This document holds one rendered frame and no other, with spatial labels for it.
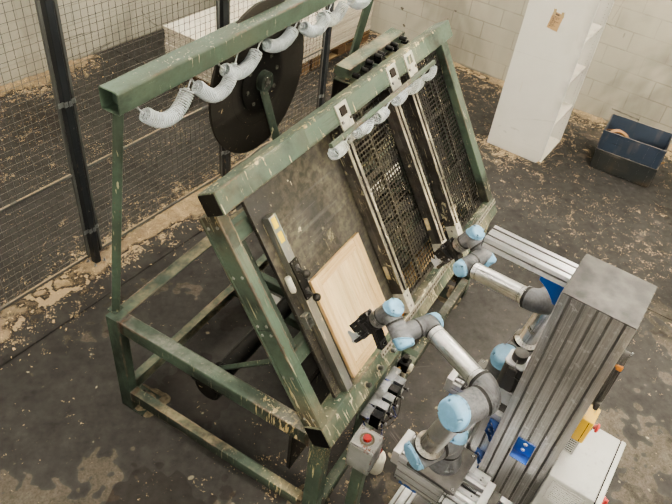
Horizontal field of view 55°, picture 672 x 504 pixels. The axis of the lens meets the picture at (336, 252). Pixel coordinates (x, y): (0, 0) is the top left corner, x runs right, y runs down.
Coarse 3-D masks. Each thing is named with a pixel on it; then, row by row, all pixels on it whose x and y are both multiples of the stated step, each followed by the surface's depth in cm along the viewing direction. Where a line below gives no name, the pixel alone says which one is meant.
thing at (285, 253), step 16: (272, 224) 273; (272, 240) 277; (288, 256) 280; (288, 272) 283; (304, 304) 290; (320, 320) 295; (320, 336) 296; (336, 352) 303; (336, 368) 303; (352, 384) 312
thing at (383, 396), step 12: (396, 360) 345; (408, 360) 344; (384, 372) 331; (396, 372) 341; (384, 384) 334; (396, 384) 335; (372, 396) 328; (384, 396) 326; (396, 396) 330; (360, 408) 315; (372, 408) 323; (384, 408) 320; (360, 420) 328; (372, 420) 319
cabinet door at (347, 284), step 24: (360, 240) 325; (336, 264) 309; (360, 264) 325; (312, 288) 296; (336, 288) 309; (360, 288) 324; (336, 312) 308; (360, 312) 323; (336, 336) 307; (360, 360) 321
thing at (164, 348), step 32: (384, 192) 463; (192, 256) 384; (128, 320) 342; (192, 320) 426; (128, 352) 362; (160, 352) 334; (192, 352) 331; (128, 384) 376; (224, 384) 318; (320, 384) 335; (160, 416) 376; (288, 416) 308; (224, 448) 360; (288, 448) 340; (320, 448) 302; (256, 480) 356; (320, 480) 318
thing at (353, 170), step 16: (336, 112) 299; (336, 128) 308; (352, 144) 314; (352, 160) 313; (352, 176) 318; (352, 192) 323; (368, 192) 323; (368, 208) 324; (368, 224) 329; (384, 240) 332; (384, 256) 336; (400, 272) 343; (400, 288) 342
